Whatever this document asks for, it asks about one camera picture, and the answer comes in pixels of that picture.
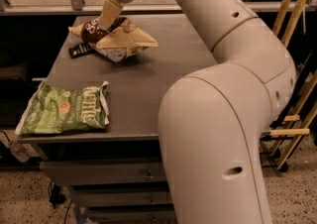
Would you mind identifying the green kettle chip bag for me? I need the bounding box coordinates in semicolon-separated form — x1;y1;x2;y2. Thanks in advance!
15;81;109;136

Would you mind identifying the brown sea salt chip bag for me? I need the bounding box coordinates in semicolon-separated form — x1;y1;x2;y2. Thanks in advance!
68;17;159;62

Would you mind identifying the yellow wooden rack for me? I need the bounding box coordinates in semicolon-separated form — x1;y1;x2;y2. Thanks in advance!
261;0;317;172

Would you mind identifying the grey metal drawer cabinet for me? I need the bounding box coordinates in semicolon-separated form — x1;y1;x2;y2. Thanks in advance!
30;14;216;224

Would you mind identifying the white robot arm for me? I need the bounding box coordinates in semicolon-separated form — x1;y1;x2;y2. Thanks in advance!
102;0;296;224

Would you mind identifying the black rxbar chocolate bar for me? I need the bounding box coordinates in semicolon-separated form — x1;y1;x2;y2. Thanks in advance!
68;43;95;58

